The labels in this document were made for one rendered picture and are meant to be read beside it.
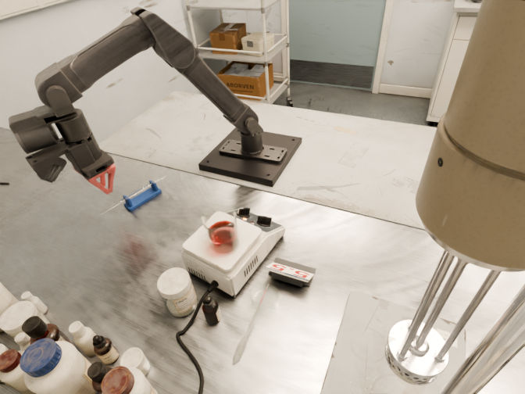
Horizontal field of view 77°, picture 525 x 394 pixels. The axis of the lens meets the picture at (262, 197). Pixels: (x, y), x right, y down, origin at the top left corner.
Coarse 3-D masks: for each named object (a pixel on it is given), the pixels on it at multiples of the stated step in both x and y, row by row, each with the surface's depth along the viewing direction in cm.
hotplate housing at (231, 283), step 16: (272, 240) 71; (192, 256) 65; (256, 256) 67; (192, 272) 69; (208, 272) 64; (224, 272) 62; (240, 272) 63; (208, 288) 64; (224, 288) 64; (240, 288) 65
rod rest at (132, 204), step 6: (150, 180) 91; (156, 186) 90; (144, 192) 91; (150, 192) 91; (156, 192) 91; (138, 198) 89; (144, 198) 89; (150, 198) 90; (126, 204) 88; (132, 204) 88; (138, 204) 88; (132, 210) 87
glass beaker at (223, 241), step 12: (216, 204) 62; (228, 204) 61; (204, 216) 60; (216, 216) 63; (228, 216) 63; (216, 228) 57; (228, 228) 58; (216, 240) 60; (228, 240) 60; (216, 252) 62; (228, 252) 62
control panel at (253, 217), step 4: (236, 216) 75; (252, 216) 77; (256, 216) 78; (244, 220) 73; (248, 220) 74; (252, 220) 74; (256, 220) 75; (252, 224) 72; (256, 224) 72; (272, 224) 74; (276, 224) 75; (260, 228) 71; (264, 228) 71; (268, 228) 72; (272, 228) 72
